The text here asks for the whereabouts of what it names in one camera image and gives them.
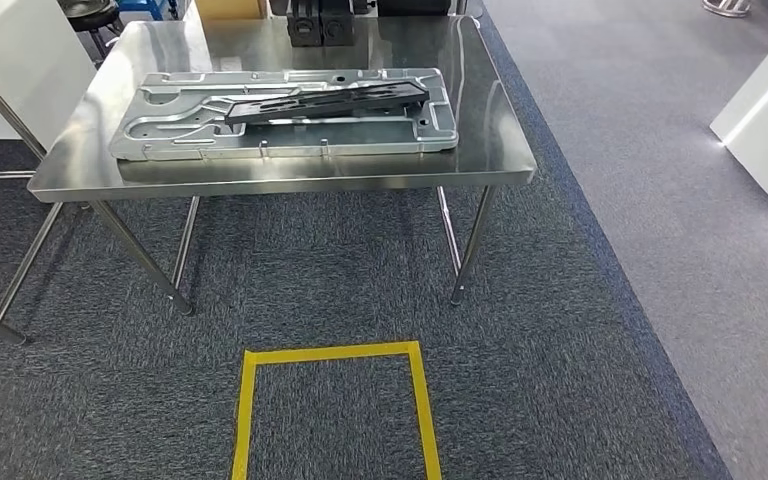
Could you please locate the black plastic plate with cutouts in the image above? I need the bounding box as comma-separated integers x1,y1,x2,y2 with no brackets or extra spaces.
224,80,432,127

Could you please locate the stainless steel workbench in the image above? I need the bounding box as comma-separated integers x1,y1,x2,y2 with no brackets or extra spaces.
28,14,538,317

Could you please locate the aluminium fixture plate with grooves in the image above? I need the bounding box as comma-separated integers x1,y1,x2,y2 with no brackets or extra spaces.
108,67,459,162

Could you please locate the brown cardboard box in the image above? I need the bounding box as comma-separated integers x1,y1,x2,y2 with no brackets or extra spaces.
195,0,269,21

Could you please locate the black round stool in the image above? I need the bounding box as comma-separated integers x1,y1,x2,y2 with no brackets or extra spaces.
57,0,126,61

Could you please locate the plain white cabinet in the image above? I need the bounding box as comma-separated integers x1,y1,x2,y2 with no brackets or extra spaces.
0,0,98,142

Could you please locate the round steel stand base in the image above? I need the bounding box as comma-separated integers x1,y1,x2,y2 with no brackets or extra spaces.
701,0,753,19

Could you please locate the blue cart frame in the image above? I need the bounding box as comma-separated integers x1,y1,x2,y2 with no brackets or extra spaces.
118,0,180,21

